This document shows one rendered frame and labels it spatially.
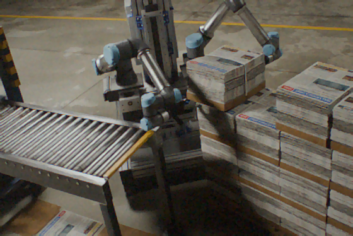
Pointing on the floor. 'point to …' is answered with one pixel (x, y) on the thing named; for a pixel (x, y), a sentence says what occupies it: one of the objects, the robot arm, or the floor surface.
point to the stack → (244, 111)
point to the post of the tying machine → (14, 94)
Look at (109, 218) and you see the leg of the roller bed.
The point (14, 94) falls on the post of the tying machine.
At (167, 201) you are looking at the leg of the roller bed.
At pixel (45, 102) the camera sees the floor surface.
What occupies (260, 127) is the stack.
